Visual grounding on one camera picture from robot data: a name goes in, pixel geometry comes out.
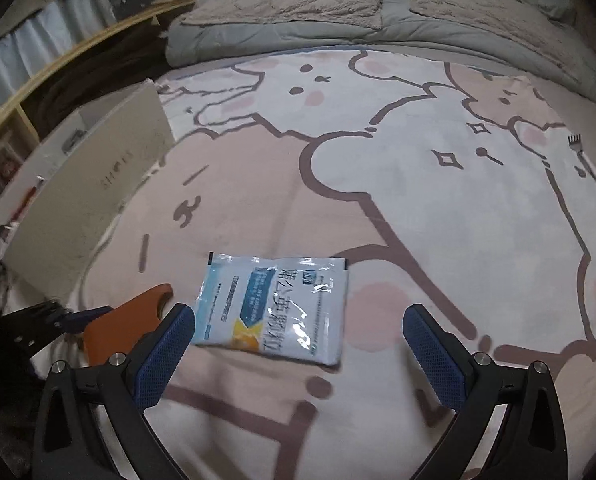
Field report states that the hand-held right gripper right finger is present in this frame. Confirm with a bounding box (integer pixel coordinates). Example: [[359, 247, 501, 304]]
[[402, 302, 566, 480]]

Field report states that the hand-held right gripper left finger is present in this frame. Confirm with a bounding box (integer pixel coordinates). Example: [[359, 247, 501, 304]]
[[30, 302, 197, 480]]

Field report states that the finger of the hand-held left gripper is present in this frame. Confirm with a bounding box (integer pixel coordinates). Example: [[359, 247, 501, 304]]
[[0, 299, 114, 356]]

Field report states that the brown leather wallet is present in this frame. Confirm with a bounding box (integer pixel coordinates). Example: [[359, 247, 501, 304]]
[[80, 282, 173, 368]]

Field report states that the light blue sachet packet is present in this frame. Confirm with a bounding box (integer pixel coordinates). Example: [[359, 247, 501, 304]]
[[192, 252, 349, 368]]

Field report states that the white storage box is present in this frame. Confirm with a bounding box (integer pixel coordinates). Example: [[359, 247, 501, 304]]
[[0, 77, 175, 306]]

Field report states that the printed blanket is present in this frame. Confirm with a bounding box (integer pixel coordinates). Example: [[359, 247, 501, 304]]
[[0, 45, 596, 480]]

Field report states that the dark cloth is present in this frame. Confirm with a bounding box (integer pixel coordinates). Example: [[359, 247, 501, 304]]
[[33, 45, 171, 136]]

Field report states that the wooden shelf unit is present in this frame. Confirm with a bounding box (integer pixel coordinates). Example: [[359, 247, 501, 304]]
[[0, 0, 199, 221]]

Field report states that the grey curtain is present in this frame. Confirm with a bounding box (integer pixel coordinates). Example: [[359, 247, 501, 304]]
[[0, 0, 124, 106]]

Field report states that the grey duvet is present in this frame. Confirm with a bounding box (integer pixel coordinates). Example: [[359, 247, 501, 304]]
[[165, 0, 596, 111]]

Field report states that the beige quilted pillow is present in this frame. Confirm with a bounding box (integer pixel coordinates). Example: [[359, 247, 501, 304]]
[[408, 0, 578, 81], [180, 0, 383, 31]]

